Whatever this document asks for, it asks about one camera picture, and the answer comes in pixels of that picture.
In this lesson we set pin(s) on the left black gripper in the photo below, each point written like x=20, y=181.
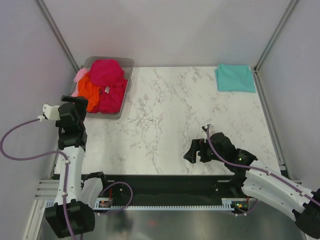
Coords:
x=81, y=104

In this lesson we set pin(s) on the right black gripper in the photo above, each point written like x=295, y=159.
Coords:
x=196, y=145

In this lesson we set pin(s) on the crimson red t shirt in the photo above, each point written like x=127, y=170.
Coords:
x=110, y=77

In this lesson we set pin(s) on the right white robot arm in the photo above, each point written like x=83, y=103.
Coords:
x=259, y=181

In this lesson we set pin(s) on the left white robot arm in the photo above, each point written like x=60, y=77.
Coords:
x=72, y=212

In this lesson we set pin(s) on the orange t shirt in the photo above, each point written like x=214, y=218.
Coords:
x=89, y=91

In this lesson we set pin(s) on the light pink t shirt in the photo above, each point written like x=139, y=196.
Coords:
x=80, y=74

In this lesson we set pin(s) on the grey plastic bin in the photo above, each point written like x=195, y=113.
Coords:
x=127, y=64

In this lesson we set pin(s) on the folded teal t shirt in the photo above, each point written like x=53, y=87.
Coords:
x=234, y=78

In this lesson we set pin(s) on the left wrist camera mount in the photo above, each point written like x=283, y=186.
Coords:
x=50, y=113

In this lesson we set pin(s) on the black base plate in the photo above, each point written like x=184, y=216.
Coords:
x=170, y=190

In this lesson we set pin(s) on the right aluminium frame post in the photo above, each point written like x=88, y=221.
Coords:
x=276, y=33

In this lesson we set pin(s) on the aluminium frame post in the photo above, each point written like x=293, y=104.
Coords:
x=56, y=32
x=276, y=33

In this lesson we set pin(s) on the white slotted cable duct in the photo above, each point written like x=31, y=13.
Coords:
x=226, y=205

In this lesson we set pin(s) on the left aluminium frame post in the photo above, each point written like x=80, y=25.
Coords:
x=56, y=32

